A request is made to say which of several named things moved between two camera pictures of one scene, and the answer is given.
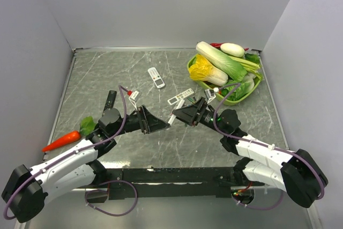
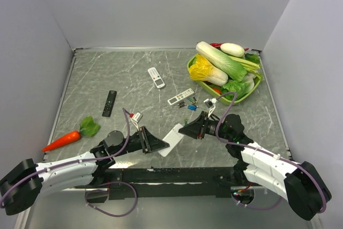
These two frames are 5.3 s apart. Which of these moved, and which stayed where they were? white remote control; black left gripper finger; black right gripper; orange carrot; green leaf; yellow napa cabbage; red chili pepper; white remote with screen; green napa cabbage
Moved: white remote control; black left gripper finger; black right gripper
Stayed: white remote with screen; yellow napa cabbage; orange carrot; green leaf; green napa cabbage; red chili pepper
